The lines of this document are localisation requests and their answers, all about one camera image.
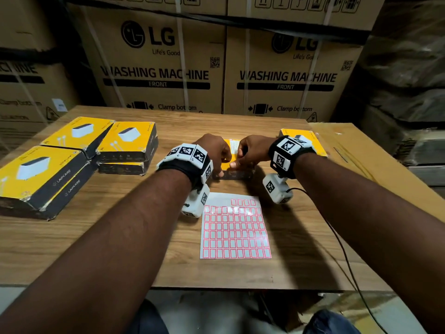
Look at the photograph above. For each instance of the person's left hand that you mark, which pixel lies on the person's left hand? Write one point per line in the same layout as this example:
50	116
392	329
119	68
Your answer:
212	149

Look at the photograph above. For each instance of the person's right hand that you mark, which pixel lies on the person's right hand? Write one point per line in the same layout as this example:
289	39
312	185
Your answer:
255	151

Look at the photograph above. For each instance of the sheet of red-bordered labels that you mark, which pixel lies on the sheet of red-bordered labels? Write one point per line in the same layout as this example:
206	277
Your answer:
236	233

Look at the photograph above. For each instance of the group of yellow boxes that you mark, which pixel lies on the group of yellow boxes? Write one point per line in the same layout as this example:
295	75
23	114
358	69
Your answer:
52	170

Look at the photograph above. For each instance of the person's right forearm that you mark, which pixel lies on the person's right forearm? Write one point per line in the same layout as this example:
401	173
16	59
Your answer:
375	219

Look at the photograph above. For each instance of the person's left forearm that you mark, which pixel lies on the person's left forearm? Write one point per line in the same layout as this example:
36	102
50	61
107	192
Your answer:
90	260

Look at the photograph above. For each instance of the person's left leg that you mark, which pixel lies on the person's left leg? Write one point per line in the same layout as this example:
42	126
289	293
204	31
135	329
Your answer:
149	320

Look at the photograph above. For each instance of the person's leg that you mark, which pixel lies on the person's leg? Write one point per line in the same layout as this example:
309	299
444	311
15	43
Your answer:
149	320
326	323

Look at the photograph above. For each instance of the person's right leg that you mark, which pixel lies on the person's right leg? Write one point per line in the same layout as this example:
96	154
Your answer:
326	323

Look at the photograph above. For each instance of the black wristband with marker tags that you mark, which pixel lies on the black wristband with marker tags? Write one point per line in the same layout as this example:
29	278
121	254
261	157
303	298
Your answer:
184	166
286	156

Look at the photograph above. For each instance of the stack of large printed cartons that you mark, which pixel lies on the stack of large printed cartons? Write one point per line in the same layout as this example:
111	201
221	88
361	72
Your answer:
156	97

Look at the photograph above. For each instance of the flat brown cardboard sheet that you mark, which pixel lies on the flat brown cardboard sheet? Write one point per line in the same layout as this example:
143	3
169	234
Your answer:
375	166

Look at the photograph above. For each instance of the black stretch wrap band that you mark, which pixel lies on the black stretch wrap band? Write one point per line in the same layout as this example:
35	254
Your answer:
278	29
27	55

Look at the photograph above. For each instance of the plastic wrapped cardboard stack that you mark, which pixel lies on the plastic wrapped cardboard stack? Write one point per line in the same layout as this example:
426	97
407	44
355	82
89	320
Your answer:
406	76

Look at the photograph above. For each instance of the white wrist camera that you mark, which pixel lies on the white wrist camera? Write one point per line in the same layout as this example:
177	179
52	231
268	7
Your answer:
276	189
196	203

